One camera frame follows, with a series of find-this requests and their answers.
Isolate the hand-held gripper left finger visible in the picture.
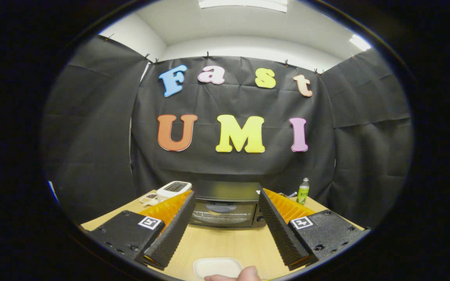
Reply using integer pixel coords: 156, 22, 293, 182
86, 190, 196, 270

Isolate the black toaster oven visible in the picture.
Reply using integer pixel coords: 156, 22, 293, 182
189, 180, 268, 229

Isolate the small ceiling light panel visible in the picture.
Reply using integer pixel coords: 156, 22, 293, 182
349, 34, 372, 52

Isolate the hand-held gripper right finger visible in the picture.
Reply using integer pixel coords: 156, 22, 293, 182
258, 188, 371, 271

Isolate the small white tray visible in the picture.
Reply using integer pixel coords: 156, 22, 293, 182
139, 192, 158, 206

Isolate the long ceiling light panel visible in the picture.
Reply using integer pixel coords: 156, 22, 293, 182
198, 0, 288, 13

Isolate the white pop-up toaster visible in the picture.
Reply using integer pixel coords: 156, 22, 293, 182
156, 181, 193, 202

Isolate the green drink bottle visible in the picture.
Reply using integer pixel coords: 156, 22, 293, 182
296, 178, 310, 205

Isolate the white plate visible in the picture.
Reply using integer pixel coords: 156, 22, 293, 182
193, 257, 244, 279

